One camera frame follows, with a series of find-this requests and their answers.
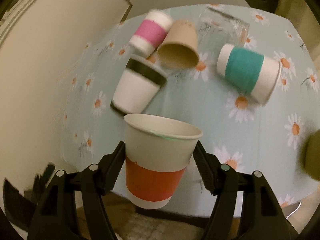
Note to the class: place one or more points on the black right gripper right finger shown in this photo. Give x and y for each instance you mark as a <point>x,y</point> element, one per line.
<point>261,215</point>

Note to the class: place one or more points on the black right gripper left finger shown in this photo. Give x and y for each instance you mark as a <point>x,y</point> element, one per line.
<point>56,217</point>

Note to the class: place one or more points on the pink banded paper cup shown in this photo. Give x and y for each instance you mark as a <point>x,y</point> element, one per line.
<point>151,32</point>

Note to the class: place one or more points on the teal banded paper cup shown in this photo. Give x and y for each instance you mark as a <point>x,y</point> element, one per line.
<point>254,74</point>

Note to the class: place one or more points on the red banded paper cup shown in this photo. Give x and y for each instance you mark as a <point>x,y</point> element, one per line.
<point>158,150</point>

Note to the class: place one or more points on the black banded paper cup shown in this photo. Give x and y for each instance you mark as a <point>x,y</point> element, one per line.
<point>138,85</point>

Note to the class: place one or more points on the clear drinking glass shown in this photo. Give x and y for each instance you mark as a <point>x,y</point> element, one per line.
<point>216,28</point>

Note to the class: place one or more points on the plain brown paper cup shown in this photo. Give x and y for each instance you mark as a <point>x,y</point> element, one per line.
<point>179,48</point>

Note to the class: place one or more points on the olive ceramic mug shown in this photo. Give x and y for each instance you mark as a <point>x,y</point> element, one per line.
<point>312,156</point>

